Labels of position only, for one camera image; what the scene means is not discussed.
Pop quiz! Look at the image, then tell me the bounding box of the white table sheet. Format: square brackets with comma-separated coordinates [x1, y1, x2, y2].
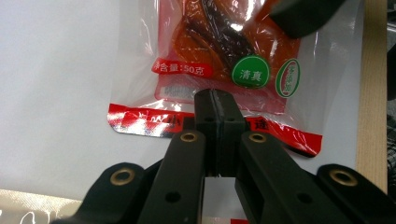
[0, 0, 365, 224]

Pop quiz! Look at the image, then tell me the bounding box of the wooden table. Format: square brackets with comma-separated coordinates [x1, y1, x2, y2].
[355, 0, 389, 194]

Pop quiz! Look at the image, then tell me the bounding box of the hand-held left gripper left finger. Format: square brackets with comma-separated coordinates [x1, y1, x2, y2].
[136, 88, 220, 224]

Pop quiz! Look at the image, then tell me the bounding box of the small red black snack packet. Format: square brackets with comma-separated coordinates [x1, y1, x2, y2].
[106, 0, 363, 158]

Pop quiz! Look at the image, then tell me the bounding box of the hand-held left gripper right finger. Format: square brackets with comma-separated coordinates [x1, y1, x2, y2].
[219, 90, 353, 224]

